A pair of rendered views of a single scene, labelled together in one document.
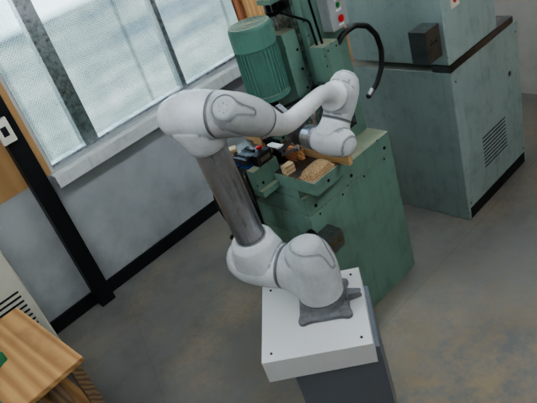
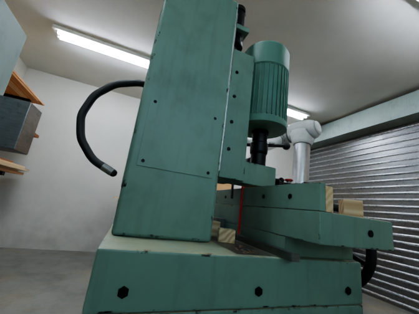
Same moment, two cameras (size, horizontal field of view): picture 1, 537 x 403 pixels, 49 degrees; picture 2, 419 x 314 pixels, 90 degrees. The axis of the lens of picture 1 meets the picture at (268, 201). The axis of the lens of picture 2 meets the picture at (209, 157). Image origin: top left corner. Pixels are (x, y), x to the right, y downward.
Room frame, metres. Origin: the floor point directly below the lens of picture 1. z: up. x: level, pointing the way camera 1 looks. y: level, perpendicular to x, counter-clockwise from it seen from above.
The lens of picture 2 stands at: (3.00, -0.14, 0.88)
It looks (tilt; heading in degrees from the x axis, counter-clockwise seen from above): 14 degrees up; 195
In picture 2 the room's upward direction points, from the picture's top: 7 degrees clockwise
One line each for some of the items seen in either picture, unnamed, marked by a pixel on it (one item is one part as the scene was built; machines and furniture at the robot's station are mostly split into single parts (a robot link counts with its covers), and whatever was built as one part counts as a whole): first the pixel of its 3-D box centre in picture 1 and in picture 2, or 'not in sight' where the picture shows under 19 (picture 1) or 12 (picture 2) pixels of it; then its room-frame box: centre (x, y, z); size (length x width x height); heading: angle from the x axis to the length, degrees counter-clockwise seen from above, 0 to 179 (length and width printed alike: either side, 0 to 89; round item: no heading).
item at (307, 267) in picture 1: (310, 266); not in sight; (1.52, -0.06, 0.86); 0.18 x 0.16 x 0.22; 52
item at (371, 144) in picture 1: (313, 163); (214, 253); (2.36, -0.25, 0.76); 0.57 x 0.45 x 0.09; 124
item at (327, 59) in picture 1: (328, 60); not in sight; (2.29, -0.41, 1.23); 0.09 x 0.08 x 0.15; 124
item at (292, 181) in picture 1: (273, 169); (279, 220); (2.23, -0.07, 0.87); 0.61 x 0.30 x 0.06; 34
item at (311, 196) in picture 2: not in sight; (243, 197); (2.31, -0.19, 0.93); 0.60 x 0.02 x 0.06; 34
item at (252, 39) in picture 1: (259, 61); (262, 92); (2.29, -0.15, 1.32); 0.18 x 0.18 x 0.31
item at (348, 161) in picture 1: (298, 148); not in sight; (2.23, -0.19, 0.92); 0.58 x 0.02 x 0.04; 34
